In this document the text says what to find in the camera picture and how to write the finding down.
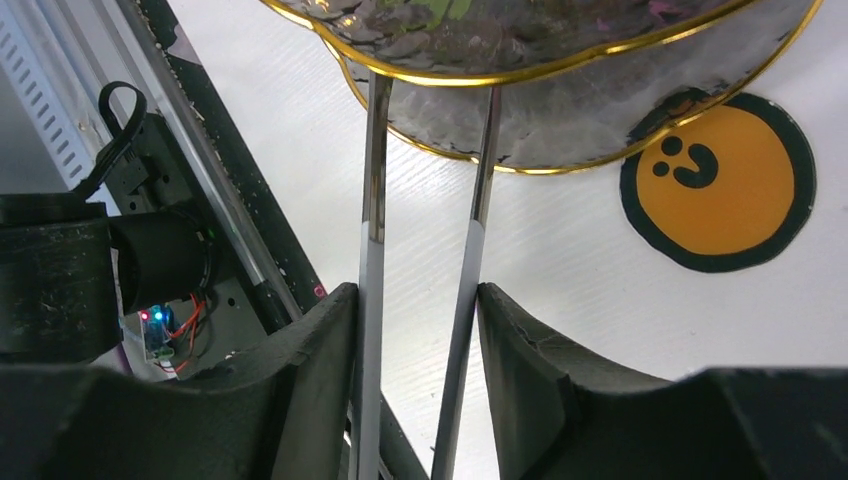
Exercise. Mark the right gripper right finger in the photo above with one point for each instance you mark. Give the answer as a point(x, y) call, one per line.
point(562, 411)

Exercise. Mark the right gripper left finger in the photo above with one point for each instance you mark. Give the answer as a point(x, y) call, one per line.
point(276, 410)

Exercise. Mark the metal tongs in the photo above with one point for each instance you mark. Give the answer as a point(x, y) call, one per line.
point(365, 436)

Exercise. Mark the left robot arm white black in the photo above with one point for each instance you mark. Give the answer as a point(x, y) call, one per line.
point(69, 271)

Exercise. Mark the orange black round coaster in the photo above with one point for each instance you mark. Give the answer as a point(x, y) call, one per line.
point(728, 191)

